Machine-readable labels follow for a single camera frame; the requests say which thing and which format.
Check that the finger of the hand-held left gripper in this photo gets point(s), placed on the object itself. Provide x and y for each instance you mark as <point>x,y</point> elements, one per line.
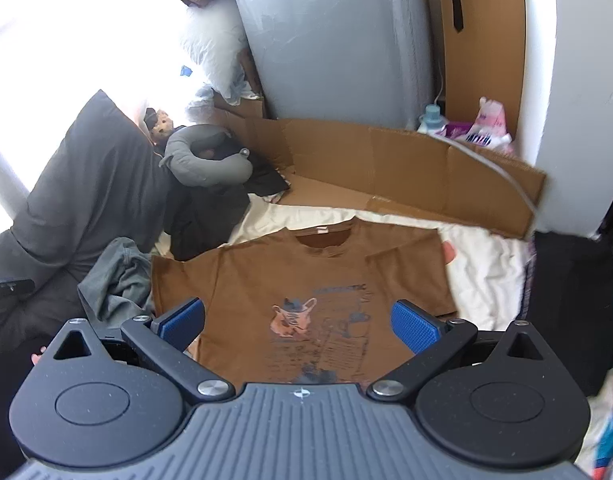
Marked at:
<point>9,289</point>

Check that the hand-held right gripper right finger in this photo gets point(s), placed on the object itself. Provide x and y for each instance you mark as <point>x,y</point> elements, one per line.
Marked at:
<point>416,327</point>

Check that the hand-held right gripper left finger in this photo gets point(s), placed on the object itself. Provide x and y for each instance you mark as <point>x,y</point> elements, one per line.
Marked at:
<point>181,322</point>

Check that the brown printed t-shirt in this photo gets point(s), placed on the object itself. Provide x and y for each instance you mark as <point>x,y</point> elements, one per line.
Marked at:
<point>256,275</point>

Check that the pile of black clothes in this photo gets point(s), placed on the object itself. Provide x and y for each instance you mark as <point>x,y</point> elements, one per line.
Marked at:
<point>206,215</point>

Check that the folded black clothes stack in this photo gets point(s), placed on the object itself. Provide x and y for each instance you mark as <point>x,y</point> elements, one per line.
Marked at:
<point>566,300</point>

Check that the grey-blue crumpled garment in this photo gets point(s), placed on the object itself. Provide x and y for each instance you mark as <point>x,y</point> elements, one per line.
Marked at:
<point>116,280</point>

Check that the cream bear print bedsheet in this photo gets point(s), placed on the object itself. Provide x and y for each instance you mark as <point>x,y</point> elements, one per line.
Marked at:
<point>486,270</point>

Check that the large grey pillow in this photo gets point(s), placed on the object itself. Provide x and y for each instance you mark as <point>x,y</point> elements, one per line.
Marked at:
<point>76,200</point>

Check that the grey neck pillow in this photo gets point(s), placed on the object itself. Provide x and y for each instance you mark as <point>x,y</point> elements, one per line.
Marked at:
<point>186,155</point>

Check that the flattened brown cardboard box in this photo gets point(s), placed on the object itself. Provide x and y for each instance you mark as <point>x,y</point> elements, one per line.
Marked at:
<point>386,160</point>

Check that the purple packet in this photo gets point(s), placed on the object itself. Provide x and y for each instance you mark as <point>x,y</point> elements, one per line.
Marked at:
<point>456,131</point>

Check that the small stuffed toy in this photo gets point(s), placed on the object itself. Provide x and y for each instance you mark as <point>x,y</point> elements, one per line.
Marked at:
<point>159,122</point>

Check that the light blue bottle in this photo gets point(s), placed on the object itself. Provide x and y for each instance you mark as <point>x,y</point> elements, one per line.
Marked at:
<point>431,119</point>

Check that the pink white packet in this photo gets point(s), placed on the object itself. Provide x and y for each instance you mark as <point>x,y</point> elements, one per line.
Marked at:
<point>491,120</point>

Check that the small blue scrap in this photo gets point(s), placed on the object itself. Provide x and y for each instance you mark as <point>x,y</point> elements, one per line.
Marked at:
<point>186,71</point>

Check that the white plastic bag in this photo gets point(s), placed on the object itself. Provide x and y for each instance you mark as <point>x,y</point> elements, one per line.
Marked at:
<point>216,45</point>

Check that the grey refrigerator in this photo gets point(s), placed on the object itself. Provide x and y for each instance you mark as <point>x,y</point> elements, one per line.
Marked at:
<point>336,45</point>

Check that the brown cardboard wall panel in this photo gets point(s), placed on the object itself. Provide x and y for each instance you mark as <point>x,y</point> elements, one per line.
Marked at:
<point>491,50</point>

